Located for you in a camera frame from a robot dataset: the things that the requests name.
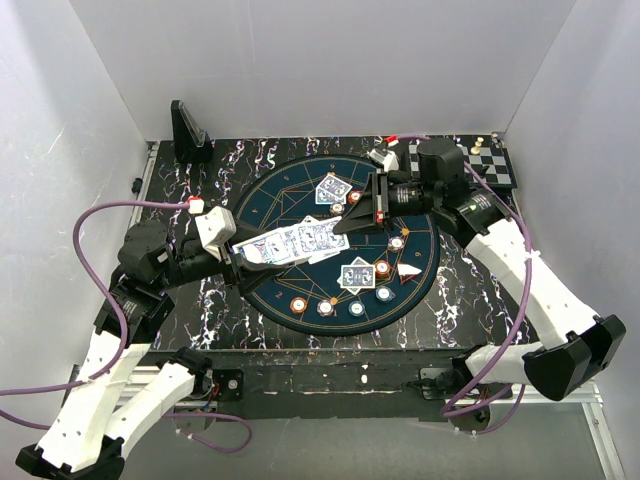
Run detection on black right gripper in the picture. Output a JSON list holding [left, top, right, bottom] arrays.
[[333, 169, 440, 235]]

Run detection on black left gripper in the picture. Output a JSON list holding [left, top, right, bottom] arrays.
[[156, 216, 285, 292]]

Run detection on blue white chips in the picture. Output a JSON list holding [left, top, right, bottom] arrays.
[[388, 236, 405, 252], [330, 202, 345, 216]]

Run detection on orange chips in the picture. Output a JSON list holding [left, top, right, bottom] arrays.
[[374, 260, 392, 279], [347, 190, 362, 205]]

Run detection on blue playing card box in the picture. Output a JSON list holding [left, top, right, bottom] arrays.
[[232, 231, 305, 265]]

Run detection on orange poker chip stack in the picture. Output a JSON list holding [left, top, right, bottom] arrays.
[[290, 297, 308, 314]]

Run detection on deck of playing cards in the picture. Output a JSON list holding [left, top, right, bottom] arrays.
[[284, 225, 320, 257]]

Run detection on green chips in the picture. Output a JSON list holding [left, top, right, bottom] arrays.
[[375, 286, 394, 303]]

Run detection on blue white poker chip stack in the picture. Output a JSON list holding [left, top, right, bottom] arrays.
[[317, 300, 334, 317]]

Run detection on pulled face-down playing card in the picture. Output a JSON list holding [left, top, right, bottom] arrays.
[[305, 217, 349, 253]]

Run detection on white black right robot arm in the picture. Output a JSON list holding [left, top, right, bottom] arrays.
[[335, 138, 626, 401]]

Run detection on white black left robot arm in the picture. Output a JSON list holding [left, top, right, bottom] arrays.
[[16, 214, 284, 479]]

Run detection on round blue poker mat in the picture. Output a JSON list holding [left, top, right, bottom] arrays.
[[233, 155, 440, 336]]

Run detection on green poker chip stack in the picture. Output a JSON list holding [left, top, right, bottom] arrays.
[[348, 301, 365, 317]]

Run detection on white chess piece right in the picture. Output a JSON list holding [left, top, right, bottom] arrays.
[[469, 137, 484, 156]]

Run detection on black white chess board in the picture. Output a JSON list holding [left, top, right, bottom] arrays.
[[408, 141, 517, 190]]

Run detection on black card holder stand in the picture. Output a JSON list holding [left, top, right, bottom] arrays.
[[170, 100, 214, 164]]

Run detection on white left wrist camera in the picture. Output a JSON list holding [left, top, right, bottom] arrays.
[[195, 206, 237, 261]]

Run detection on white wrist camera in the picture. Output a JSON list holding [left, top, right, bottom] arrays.
[[195, 206, 237, 261], [367, 147, 399, 172]]

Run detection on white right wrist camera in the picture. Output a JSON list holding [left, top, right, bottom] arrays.
[[367, 147, 399, 172]]

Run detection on aluminium rail frame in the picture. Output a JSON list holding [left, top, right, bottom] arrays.
[[42, 142, 626, 480]]

